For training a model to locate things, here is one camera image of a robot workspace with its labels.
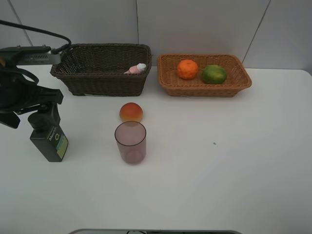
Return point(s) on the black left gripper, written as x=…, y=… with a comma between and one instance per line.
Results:
x=19, y=90

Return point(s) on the dark green pump bottle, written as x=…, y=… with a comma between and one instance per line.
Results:
x=48, y=136

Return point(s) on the translucent purple plastic cup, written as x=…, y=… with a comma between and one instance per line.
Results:
x=131, y=141

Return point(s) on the pink dish soap bottle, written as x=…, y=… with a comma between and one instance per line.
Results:
x=137, y=69

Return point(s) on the orange tangerine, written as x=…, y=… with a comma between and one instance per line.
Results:
x=187, y=69

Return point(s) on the green lime fruit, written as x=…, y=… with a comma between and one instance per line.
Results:
x=214, y=74

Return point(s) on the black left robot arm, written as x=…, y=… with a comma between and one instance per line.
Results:
x=21, y=94

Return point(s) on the dark brown wicker basket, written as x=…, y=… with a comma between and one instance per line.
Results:
x=98, y=69

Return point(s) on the orange-red bun toy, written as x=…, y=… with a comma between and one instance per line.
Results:
x=131, y=112

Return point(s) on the orange wicker basket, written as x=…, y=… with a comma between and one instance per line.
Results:
x=237, y=77

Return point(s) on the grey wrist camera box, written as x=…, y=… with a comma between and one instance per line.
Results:
x=30, y=55

